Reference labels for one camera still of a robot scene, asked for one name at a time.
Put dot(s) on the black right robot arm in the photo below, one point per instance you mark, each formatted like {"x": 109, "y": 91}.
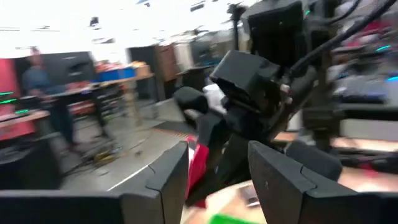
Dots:
{"x": 273, "y": 28}

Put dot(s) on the blue storage bin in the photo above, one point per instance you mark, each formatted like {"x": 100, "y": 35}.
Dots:
{"x": 115, "y": 74}

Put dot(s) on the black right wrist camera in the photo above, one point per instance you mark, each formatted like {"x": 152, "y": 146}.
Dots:
{"x": 245, "y": 77}

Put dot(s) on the green plastic basket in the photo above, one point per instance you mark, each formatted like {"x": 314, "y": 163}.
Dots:
{"x": 230, "y": 219}

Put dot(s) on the red KitKat bar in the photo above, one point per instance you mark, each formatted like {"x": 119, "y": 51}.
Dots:
{"x": 199, "y": 161}

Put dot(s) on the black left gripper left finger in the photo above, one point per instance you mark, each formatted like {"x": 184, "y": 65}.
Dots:
{"x": 164, "y": 186}

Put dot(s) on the black partition panel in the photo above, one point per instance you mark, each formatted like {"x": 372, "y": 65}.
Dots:
{"x": 140, "y": 54}

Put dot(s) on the orange black striped strip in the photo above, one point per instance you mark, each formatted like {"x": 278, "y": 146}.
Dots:
{"x": 171, "y": 133}

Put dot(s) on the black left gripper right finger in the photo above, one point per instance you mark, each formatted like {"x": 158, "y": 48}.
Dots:
{"x": 286, "y": 193}

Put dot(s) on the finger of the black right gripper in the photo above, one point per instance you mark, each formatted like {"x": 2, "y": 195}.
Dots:
{"x": 213, "y": 130}
{"x": 231, "y": 161}

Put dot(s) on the wooden workbench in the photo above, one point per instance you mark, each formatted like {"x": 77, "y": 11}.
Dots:
{"x": 130, "y": 80}

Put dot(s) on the cardboard box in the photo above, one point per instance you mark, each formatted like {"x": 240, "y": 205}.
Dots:
{"x": 143, "y": 70}

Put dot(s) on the red hanging cloth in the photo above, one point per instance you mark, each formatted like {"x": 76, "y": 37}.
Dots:
{"x": 6, "y": 74}

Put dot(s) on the black equipment cabinet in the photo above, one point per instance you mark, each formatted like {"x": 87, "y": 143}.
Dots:
{"x": 74, "y": 67}

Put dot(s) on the black silver candy bar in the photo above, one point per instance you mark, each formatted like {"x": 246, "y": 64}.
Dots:
{"x": 248, "y": 196}

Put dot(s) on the person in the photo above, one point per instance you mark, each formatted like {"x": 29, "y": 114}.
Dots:
{"x": 37, "y": 81}

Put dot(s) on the brown patterned hanging cloth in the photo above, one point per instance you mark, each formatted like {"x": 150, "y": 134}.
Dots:
{"x": 166, "y": 62}

